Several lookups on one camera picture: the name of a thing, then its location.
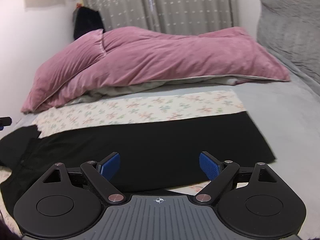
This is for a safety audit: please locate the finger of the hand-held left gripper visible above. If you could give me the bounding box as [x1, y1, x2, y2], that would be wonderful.
[0, 116, 12, 131]

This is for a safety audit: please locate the floral bed sheet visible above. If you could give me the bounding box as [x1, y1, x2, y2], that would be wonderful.
[0, 90, 247, 233]

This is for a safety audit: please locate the black t-shirt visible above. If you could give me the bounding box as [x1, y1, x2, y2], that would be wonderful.
[0, 111, 277, 218]

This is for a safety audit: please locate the pink duvet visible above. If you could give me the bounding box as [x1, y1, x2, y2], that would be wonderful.
[20, 26, 291, 113]

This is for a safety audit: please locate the grey curtain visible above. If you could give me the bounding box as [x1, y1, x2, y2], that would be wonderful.
[79, 0, 239, 34]

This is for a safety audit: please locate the black bag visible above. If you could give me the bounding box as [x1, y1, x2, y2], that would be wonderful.
[72, 6, 104, 40]

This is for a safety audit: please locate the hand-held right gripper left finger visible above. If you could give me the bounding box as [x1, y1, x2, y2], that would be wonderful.
[41, 152, 125, 204]

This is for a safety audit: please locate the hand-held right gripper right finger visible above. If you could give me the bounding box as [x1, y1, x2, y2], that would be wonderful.
[195, 151, 279, 203]

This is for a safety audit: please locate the grey pillow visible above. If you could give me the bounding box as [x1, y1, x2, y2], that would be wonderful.
[256, 0, 320, 84]

